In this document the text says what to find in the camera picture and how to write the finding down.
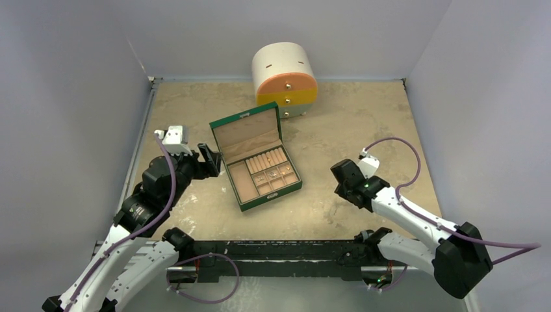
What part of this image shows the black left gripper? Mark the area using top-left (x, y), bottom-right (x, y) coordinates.
top-left (162, 142), bottom-right (222, 207)

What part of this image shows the green jewelry box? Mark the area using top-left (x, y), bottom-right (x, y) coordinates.
top-left (209, 102), bottom-right (303, 212)

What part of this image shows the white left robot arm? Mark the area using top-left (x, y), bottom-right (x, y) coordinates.
top-left (42, 144), bottom-right (222, 311)

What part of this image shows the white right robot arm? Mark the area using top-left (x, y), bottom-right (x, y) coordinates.
top-left (331, 158), bottom-right (494, 299)

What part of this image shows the round pastel drawer cabinet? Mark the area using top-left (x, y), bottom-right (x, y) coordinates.
top-left (251, 42), bottom-right (318, 119)

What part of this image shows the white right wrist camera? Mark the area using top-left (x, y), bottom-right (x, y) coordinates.
top-left (357, 149), bottom-right (380, 179)

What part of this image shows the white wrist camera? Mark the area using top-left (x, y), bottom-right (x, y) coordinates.
top-left (154, 125), bottom-right (192, 156)
top-left (357, 149), bottom-right (380, 179)

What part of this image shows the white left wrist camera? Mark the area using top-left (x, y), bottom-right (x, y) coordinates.
top-left (154, 125), bottom-right (192, 156)

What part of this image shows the aluminium frame rail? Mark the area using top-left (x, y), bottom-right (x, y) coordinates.
top-left (105, 76), bottom-right (159, 236)

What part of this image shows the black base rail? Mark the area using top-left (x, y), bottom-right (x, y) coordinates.
top-left (165, 227), bottom-right (407, 285)

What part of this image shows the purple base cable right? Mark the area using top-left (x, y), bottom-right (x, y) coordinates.
top-left (368, 258), bottom-right (411, 294)

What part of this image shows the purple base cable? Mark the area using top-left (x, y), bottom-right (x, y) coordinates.
top-left (368, 258), bottom-right (411, 294)
top-left (165, 253), bottom-right (239, 305)

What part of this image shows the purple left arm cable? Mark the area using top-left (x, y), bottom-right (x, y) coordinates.
top-left (63, 133), bottom-right (177, 312)

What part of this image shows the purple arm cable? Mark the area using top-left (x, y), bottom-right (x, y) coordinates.
top-left (363, 137), bottom-right (541, 266)
top-left (63, 133), bottom-right (177, 312)

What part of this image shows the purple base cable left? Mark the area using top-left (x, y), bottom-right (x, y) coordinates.
top-left (165, 253), bottom-right (239, 305)

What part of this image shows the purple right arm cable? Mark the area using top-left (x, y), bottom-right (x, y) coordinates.
top-left (363, 137), bottom-right (541, 266)

